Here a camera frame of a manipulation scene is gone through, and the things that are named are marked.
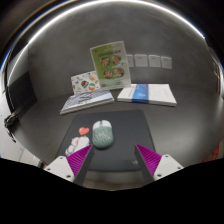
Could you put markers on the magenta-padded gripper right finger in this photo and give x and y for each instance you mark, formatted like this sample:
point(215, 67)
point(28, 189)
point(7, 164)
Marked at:
point(168, 165)

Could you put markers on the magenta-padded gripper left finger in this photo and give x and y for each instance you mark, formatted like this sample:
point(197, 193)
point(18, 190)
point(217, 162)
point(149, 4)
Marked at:
point(59, 167)

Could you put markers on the green and white perforated mouse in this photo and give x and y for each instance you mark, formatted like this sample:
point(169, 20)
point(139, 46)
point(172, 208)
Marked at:
point(102, 135)

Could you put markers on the black mouse pad heart print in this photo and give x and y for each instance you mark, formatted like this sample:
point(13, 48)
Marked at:
point(131, 133)

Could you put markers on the black bag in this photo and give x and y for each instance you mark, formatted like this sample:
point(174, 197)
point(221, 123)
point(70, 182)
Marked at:
point(10, 121)

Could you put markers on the grey patterned book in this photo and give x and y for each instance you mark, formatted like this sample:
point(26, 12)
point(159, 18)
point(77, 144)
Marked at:
point(87, 101)

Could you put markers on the white book blue band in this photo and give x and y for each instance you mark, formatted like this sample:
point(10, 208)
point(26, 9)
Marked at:
point(150, 94)

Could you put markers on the white sticker sheet card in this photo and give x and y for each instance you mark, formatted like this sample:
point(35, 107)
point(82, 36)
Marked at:
point(85, 82)

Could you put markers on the white ceiling light strip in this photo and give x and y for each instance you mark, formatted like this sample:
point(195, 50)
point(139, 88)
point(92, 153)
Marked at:
point(83, 7)

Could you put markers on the white wall notices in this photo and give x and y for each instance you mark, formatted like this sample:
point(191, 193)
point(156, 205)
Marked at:
point(154, 61)

